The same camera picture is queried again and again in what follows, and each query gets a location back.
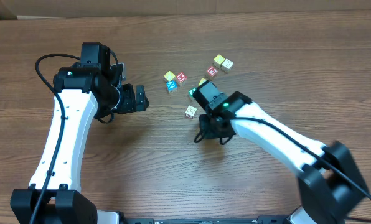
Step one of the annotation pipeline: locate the plain wooden block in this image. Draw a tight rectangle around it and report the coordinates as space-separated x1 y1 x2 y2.
221 58 233 73

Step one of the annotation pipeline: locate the red C wooden block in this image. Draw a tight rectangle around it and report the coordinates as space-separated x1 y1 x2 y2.
206 66 218 80

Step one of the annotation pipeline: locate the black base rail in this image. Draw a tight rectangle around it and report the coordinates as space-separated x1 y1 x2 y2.
120 215 290 224

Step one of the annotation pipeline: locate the yellow wooden block left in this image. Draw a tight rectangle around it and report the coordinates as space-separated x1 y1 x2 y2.
163 71 176 82

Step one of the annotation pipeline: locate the yellow wooden block middle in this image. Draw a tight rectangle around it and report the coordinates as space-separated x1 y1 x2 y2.
198 78 207 86

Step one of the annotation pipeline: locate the yellow wooden block top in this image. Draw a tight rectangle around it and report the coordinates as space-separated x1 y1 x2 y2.
213 54 225 68

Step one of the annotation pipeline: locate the green V wooden block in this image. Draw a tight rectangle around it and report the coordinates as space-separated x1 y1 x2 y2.
188 88 196 101

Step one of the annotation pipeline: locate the white red patterned wooden block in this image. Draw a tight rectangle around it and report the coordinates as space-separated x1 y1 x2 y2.
185 105 197 119

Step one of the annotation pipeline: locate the red M wooden block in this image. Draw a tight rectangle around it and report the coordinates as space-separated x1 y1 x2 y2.
176 72 187 86

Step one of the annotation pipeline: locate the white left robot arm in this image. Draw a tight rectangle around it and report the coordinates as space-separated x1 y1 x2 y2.
10 42 149 223

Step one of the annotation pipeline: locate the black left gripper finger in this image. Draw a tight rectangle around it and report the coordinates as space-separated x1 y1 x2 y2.
136 97 149 111
136 85 146 99

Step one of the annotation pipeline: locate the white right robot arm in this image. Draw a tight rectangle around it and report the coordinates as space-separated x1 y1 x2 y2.
192 81 368 223

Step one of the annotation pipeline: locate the blue X wooden block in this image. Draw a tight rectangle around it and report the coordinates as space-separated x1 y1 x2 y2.
166 80 177 93

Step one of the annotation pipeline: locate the yellow wooden block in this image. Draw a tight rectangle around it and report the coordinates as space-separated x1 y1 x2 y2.
163 71 176 82
198 78 207 86
213 54 225 68

